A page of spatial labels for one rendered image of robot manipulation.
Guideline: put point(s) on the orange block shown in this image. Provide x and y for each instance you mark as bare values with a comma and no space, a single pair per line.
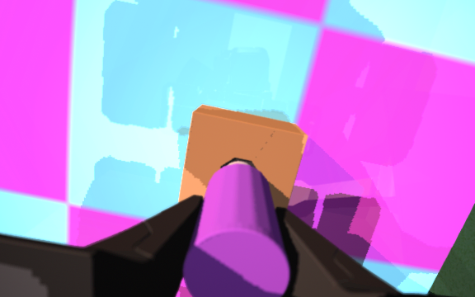
218,137

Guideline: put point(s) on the purple cylinder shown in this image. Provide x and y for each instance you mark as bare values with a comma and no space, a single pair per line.
236,249

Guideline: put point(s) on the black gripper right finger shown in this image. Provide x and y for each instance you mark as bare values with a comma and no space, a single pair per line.
320,269

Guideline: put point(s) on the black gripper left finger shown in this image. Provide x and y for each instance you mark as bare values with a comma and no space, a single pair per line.
145,260

